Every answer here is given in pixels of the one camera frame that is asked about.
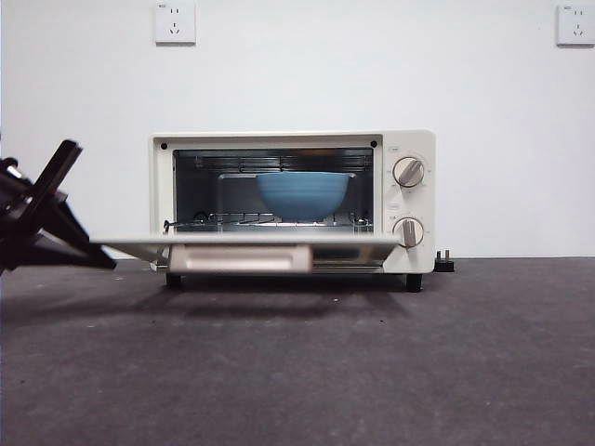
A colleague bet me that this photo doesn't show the white wall socket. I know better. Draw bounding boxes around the white wall socket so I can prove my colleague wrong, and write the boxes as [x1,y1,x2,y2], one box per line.
[155,2,197,46]
[556,5,595,47]

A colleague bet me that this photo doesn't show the blue ribbed bowl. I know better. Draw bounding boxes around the blue ribbed bowl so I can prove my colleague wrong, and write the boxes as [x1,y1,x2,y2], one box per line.
[255,171,350,223]

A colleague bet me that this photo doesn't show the metal wire oven rack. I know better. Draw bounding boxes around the metal wire oven rack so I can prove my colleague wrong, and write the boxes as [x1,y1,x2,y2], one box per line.
[165,211,373,233]

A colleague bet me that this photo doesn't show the white toaster oven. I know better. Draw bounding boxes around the white toaster oven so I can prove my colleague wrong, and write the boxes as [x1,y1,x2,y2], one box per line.
[92,129,437,293]

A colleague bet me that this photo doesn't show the beige oven knob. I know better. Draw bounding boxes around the beige oven knob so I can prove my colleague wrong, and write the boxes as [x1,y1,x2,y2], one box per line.
[392,156,427,190]
[392,216,425,251]

